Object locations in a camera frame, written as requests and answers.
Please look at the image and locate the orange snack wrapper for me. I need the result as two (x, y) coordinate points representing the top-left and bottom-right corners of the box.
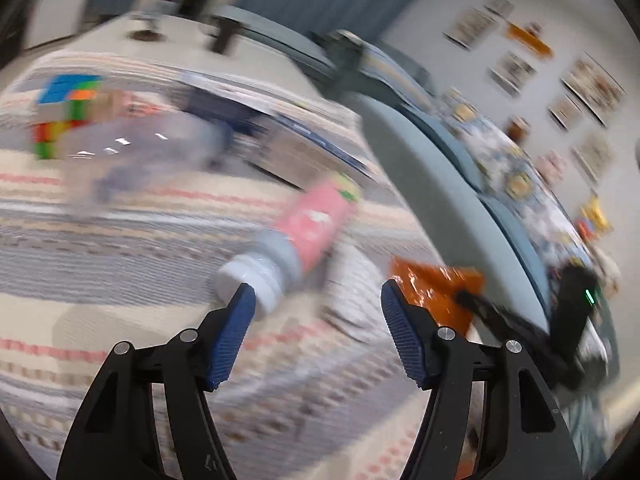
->
(390, 256), (484, 336)

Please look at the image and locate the pink label plastic bottle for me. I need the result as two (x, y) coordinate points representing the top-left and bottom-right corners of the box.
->
(215, 172), (360, 318)

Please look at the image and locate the clear crushed plastic bottle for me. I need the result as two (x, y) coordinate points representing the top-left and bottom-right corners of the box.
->
(60, 112), (233, 216)

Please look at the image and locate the white blue milk carton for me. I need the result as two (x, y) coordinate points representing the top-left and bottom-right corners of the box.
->
(243, 114), (374, 188)

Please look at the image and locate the multicolour puzzle cube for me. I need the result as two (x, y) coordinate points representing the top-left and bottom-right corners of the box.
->
(32, 74), (103, 160)

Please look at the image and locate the teal fabric sofa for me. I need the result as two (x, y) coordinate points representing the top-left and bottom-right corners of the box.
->
(209, 4), (616, 476)

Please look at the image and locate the floral sofa cushion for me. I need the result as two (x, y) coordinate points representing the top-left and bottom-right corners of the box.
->
(438, 88), (593, 269)

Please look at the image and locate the striped woven tablecloth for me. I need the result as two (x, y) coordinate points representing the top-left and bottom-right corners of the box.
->
(1, 52), (440, 479)

